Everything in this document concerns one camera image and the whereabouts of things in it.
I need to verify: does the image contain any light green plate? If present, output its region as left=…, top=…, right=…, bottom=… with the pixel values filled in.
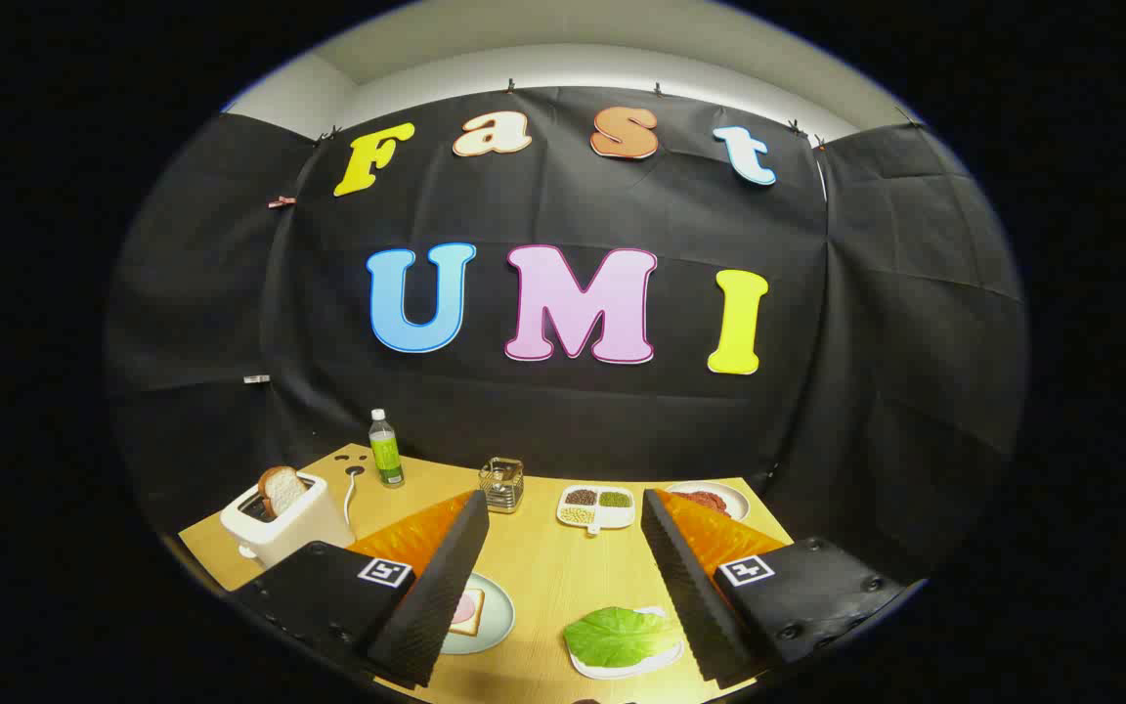
left=441, top=572, right=516, bottom=655

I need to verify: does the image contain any green lettuce leaf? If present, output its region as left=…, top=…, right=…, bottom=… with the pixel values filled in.
left=563, top=606, right=686, bottom=670

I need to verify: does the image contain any plain bread slice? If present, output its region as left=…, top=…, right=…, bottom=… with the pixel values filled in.
left=258, top=465, right=308, bottom=519

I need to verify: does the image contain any square white plate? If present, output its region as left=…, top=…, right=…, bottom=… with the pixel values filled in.
left=568, top=606, right=686, bottom=681

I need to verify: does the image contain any round white plate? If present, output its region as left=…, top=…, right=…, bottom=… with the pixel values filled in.
left=666, top=481, right=751, bottom=522

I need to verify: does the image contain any black backdrop cloth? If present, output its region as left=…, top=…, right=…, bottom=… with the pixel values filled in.
left=104, top=86, right=1028, bottom=588

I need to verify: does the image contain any white toaster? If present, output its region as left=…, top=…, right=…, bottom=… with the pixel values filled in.
left=221, top=471, right=356, bottom=568

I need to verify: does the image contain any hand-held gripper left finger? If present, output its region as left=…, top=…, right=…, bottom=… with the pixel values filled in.
left=231, top=489, right=491, bottom=688

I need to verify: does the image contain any bread slice under ham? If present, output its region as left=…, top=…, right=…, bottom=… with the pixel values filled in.
left=446, top=589, right=486, bottom=638

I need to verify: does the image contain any green label water bottle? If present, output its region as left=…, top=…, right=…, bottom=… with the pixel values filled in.
left=368, top=409, right=406, bottom=488

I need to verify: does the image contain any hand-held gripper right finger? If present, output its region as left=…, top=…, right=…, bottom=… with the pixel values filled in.
left=641, top=487, right=916, bottom=685

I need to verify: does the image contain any white divided dish of beans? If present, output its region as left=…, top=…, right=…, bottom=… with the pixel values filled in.
left=556, top=484, right=637, bottom=536

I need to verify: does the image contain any white toaster cable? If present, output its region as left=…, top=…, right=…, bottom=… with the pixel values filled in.
left=341, top=466, right=368, bottom=529

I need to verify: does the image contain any metal wire utensil holder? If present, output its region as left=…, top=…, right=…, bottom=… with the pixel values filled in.
left=478, top=457, right=525, bottom=514

